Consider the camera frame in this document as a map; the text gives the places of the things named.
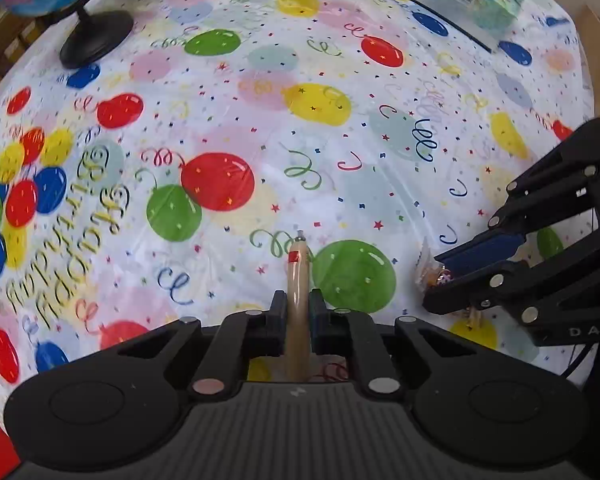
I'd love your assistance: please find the small brown candy packet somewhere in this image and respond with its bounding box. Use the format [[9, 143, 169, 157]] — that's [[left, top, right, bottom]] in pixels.
[[414, 238, 453, 292]]

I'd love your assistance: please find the beige sausage stick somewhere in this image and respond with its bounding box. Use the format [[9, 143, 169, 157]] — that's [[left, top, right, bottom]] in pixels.
[[284, 230, 311, 382]]

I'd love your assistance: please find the wooden chair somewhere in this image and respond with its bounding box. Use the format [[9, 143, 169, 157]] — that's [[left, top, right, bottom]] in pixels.
[[0, 12, 46, 83]]

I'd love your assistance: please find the birthday balloon tablecloth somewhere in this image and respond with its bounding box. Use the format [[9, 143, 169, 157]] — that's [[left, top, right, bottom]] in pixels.
[[0, 0, 593, 415]]

